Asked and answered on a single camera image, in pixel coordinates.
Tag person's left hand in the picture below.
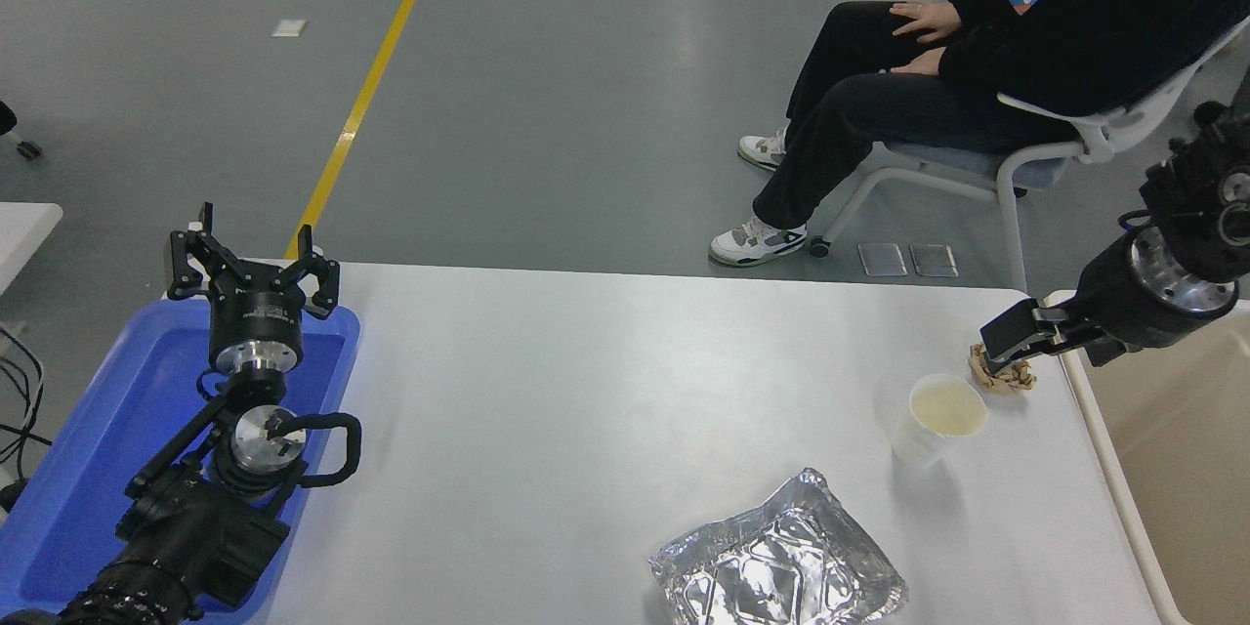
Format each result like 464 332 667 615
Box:
894 47 947 77

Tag black chair caster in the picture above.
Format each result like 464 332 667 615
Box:
0 101 43 163

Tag crumpled foil tray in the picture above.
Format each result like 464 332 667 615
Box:
648 467 910 625

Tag blue plastic tray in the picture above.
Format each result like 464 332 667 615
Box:
0 298 360 625

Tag white office chair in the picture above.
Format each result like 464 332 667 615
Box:
809 15 1250 294

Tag large pale bin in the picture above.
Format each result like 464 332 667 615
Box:
1043 290 1250 625

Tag crumpled tan paper ball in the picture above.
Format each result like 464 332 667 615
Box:
967 344 1037 397

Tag person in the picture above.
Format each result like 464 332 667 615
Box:
708 0 1250 269

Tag white paper cup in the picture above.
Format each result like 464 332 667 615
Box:
891 373 988 471

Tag white side table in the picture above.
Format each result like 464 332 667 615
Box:
0 203 63 299

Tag black cables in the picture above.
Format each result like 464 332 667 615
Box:
0 324 46 514

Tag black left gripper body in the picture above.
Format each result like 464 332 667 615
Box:
209 273 306 353

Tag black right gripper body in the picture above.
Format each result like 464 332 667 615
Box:
1074 232 1235 354

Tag person's right hand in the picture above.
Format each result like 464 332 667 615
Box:
891 0 964 45

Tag metal floor plate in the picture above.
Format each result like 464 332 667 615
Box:
858 243 909 277
910 244 959 278

